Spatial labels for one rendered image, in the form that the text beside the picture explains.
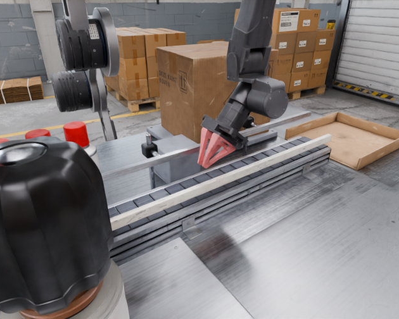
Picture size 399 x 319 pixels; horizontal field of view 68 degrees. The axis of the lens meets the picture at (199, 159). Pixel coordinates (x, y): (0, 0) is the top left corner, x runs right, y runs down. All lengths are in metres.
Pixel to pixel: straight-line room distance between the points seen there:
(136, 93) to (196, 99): 3.02
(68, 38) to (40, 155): 0.78
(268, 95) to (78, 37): 0.59
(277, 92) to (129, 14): 5.56
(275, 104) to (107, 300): 0.46
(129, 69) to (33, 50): 2.45
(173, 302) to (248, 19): 0.49
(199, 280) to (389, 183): 0.61
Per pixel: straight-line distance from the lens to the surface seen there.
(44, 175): 0.17
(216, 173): 0.72
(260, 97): 0.59
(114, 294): 0.25
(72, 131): 0.48
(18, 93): 4.83
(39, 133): 0.48
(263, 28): 0.61
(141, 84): 3.83
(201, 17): 6.65
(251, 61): 0.62
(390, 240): 0.72
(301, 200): 0.75
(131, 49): 3.72
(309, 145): 0.84
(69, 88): 1.43
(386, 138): 1.20
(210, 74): 0.84
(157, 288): 0.48
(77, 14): 0.96
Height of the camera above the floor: 1.25
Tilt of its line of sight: 29 degrees down
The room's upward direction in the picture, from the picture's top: straight up
